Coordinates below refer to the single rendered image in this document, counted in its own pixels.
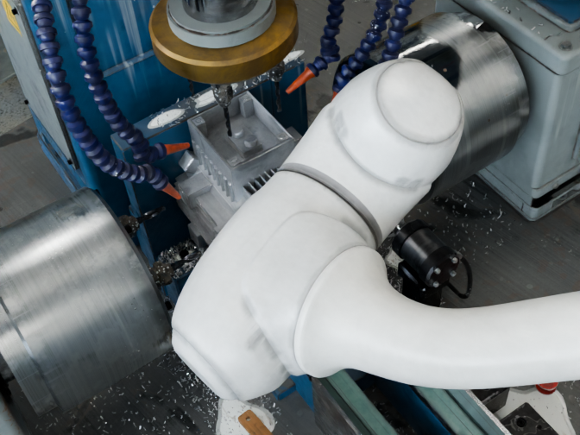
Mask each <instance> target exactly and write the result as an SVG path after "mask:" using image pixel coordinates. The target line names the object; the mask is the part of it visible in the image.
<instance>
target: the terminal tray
mask: <svg viewBox="0 0 580 435"><path fill-rule="evenodd" d="M244 96H247V97H248V99H247V100H243V97H244ZM228 111H229V116H230V126H231V131H232V137H230V136H228V134H227V131H228V129H227V128H226V118H225V117H224V108H223V107H221V106H220V105H217V106H215V107H212V108H210V109H209V110H206V111H204V112H202V113H200V114H198V115H197V116H195V117H192V118H190V119H187V122H188V127H189V131H190V136H191V140H192V147H193V152H194V154H195V155H196V156H198V158H199V165H200V166H201V165H203V167H204V170H207V171H208V175H209V176H210V175H211V176H212V180H213V181H214V180H216V181H217V186H221V189H222V192H224V191H225V193H226V197H229V196H230V201H231V202H234V201H235V202H236V203H237V202H238V201H239V200H240V199H241V198H242V197H243V187H244V188H245V189H246V190H247V191H249V185H248V183H250V184H251V185H252V186H253V187H254V179H256V180H257V181H258V183H260V180H259V175H261V176H262V177H263V178H264V179H265V172H267V174H268V175H269V176H270V177H271V175H270V169H272V170H273V171H274V172H275V173H276V167H278V168H280V167H281V166H282V164H283V163H284V162H285V160H286V159H287V157H288V156H289V155H290V154H291V153H292V152H293V150H294V149H295V145H294V138H293V136H292V135H291V134H290V133H289V132H288V131H287V130H286V129H285V128H284V127H283V126H282V125H281V124H280V123H279V122H278V121H277V120H276V119H275V118H274V117H273V116H272V115H271V114H270V113H269V112H268V111H267V110H266V109H265V108H264V107H263V106H262V105H261V104H260V102H259V101H258V100H257V99H256V98H255V97H254V96H253V95H252V94H251V93H250V92H249V91H246V92H244V93H242V94H240V95H237V96H235V97H233V98H232V99H231V103H230V105H229V106H228ZM198 118H200V119H201V122H200V123H196V119H198ZM279 135H285V138H284V139H280V138H279ZM232 159H237V163H231V160H232Z"/></svg>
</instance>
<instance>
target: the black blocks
mask: <svg viewBox="0 0 580 435"><path fill-rule="evenodd" d="M509 389H510V387H506V388H483V389H470V391H471V392H472V393H473V394H474V395H475V396H476V397H477V398H478V399H479V400H480V402H481V403H482V404H483V405H484V406H485V407H486V408H487V409H488V410H489V411H490V412H491V413H492V414H493V413H495V412H497V411H498V410H500V409H501V408H502V407H504V406H506V402H507V398H508V393H509ZM500 422H501V423H502V425H503V426H504V427H505V428H506V429H507V430H508V431H509V432H510V433H511V434H512V435H559V434H558V433H557V432H556V431H555V430H554V429H553V428H552V427H551V426H550V425H549V424H548V423H547V422H546V421H545V420H544V419H543V418H542V417H541V416H540V415H539V414H538V413H537V412H536V411H535V409H534V408H533V407H532V406H531V405H530V404H529V403H527V402H525V403H524V404H522V405H521V406H519V407H518V408H516V409H515V410H513V411H512V412H511V413H510V414H508V415H507V416H506V417H504V418H503V419H501V420H500Z"/></svg>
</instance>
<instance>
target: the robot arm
mask: <svg viewBox="0 0 580 435"><path fill-rule="evenodd" d="M463 125H464V107H463V100H462V99H461V96H460V94H459V92H458V91H457V89H456V88H455V87H454V86H452V85H451V84H450V83H449V82H448V81H447V80H446V79H445V78H444V77H443V76H442V75H441V74H439V73H438V72H436V71H435V70H433V69H432V68H431V67H429V66H428V65H427V64H426V63H425V62H423V61H421V60H416V59H409V58H405V59H397V60H389V61H386V62H383V63H381V64H378V65H376V66H372V67H371V68H370V69H368V70H366V71H364V72H362V73H360V74H358V75H357V76H355V77H354V78H353V79H352V80H351V81H350V82H349V83H348V84H347V85H346V86H345V87H344V88H343V89H342V90H341V91H340V92H339V93H338V94H337V95H336V96H335V97H334V99H333V100H332V101H331V103H330V104H327V105H326V106H325V107H324V108H323V109H322V110H321V111H320V112H319V114H318V116H317V117H316V119H315V120H314V122H313V123H312V125H311V126H310V128H309V129H308V131H307V132H306V133H305V134H304V136H303V137H302V139H301V140H300V141H299V143H298V145H297V146H296V147H295V149H294V150H293V152H292V153H291V154H290V155H289V156H288V157H287V159H286V160H285V162H284V163H283V164H282V166H281V167H280V168H279V169H278V171H277V172H276V173H275V174H274V176H273V177H272V178H271V179H270V180H269V181H268V182H267V183H266V184H265V185H264V186H263V187H262V188H261V189H260V190H259V191H257V192H256V193H255V194H253V195H252V196H251V197H250V198H249V199H248V200H247V201H246V202H245V203H244V204H243V205H242V206H241V207H240V209H239V210H238V211H237V212H236V213H235V214H234V215H233V217H232V218H231V219H230V220H229V221H228V223H227V224H226V225H225V226H224V227H223V228H222V229H221V231H220V232H219V233H218V235H217V236H216V238H215V239H214V240H213V242H212V243H211V245H210V246H209V248H208V249H207V250H206V252H205V253H204V254H203V255H202V257H201V258H200V260H199V262H198V263H197V265H196V266H195V268H194V270H193V271H192V272H191V274H190V276H189V278H188V280H187V281H186V284H185V285H184V287H183V289H182V291H181V293H180V296H179V298H178V301H177V304H176V306H175V308H174V312H173V318H172V322H171V323H172V328H173V339H172V344H173V348H174V350H175V352H176V353H177V354H178V356H179V357H180V358H181V359H182V360H183V361H184V363H185V364H186V365H187V366H188V367H189V368H190V369H191V370H192V371H193V372H194V373H195V374H196V375H197V376H198V377H199V378H200V379H201V380H202V381H203V382H204V383H205V384H206V385H207V386H208V387H209V388H210V389H211V390H212V391H213V392H214V393H215V394H216V395H218V396H219V397H220V398H222V399H225V400H243V401H246V400H251V399H254V398H256V397H259V396H262V395H264V394H268V393H270V392H272V391H274V390H275V389H277V388H278V387H279V386H280V385H281V384H282V383H283V382H284V381H285V380H286V379H287V378H288V377H289V376H290V375H304V374H308V375H311V376H314V377H318V378H323V377H327V376H330V375H333V374H335V373H337V372H338V371H339V370H341V369H358V370H361V371H364V372H367V373H370V374H372V375H378V376H380V377H383V378H386V379H389V380H393V381H399V382H403V383H406V384H411V385H416V386H421V387H427V388H442V389H483V388H506V387H515V386H524V385H533V384H542V383H550V382H559V381H575V380H580V291H577V292H572V293H562V294H557V295H552V296H547V297H542V298H537V299H527V300H522V301H516V302H511V303H506V304H500V305H495V306H483V307H474V308H460V309H451V308H440V307H435V306H427V305H424V304H421V303H419V302H416V301H414V300H411V299H409V298H407V297H406V296H404V295H402V294H401V293H399V292H398V291H396V290H395V289H394V288H393V287H392V286H391V285H390V283H389V282H388V276H387V269H386V265H385V262H384V260H383V258H382V257H381V255H380V254H379V253H378V252H376V251H377V249H378V248H379V247H380V245H381V244H382V243H383V241H384V240H385V239H386V238H387V236H388V235H389V234H390V233H391V231H392V230H393V229H394V228H395V227H396V225H397V224H398V223H399V222H400V221H401V220H402V218H403V217H405V216H406V214H407V213H408V212H410V210H412V208H413V207H414V206H415V205H416V204H417V203H418V202H419V201H420V200H421V199H422V198H423V197H424V196H425V195H426V194H427V193H428V192H429V191H430V189H431V187H432V182H433V181H434V180H435V179H436V178H437V177H438V176H439V175H440V174H441V173H442V172H443V171H444V170H445V169H446V168H447V167H448V165H449V164H450V162H451V159H452V157H453V155H454V154H455V152H456V150H457V146H458V144H459V142H460V139H461V136H462V133H463Z"/></svg>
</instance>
